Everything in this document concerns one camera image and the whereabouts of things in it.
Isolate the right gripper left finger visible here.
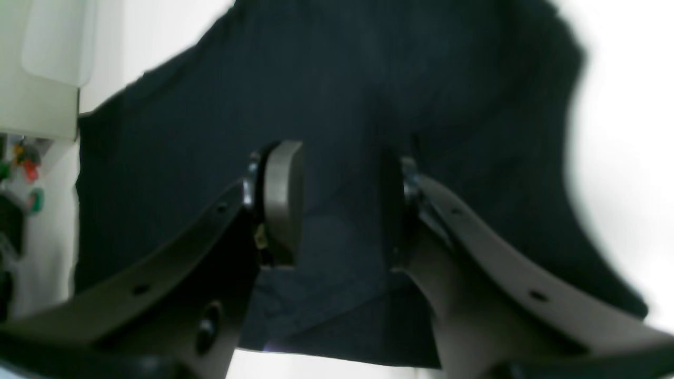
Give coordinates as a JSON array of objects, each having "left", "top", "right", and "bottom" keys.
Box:
[{"left": 2, "top": 140, "right": 304, "bottom": 378}]

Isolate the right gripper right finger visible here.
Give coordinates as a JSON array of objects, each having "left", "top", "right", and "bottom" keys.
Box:
[{"left": 381, "top": 149, "right": 673, "bottom": 378}]

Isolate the black T-shirt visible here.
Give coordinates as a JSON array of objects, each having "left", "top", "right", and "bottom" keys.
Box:
[{"left": 74, "top": 1, "right": 648, "bottom": 368}]

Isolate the grey right bin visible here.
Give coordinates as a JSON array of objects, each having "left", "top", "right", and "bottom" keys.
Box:
[{"left": 1, "top": 1, "right": 98, "bottom": 140}]

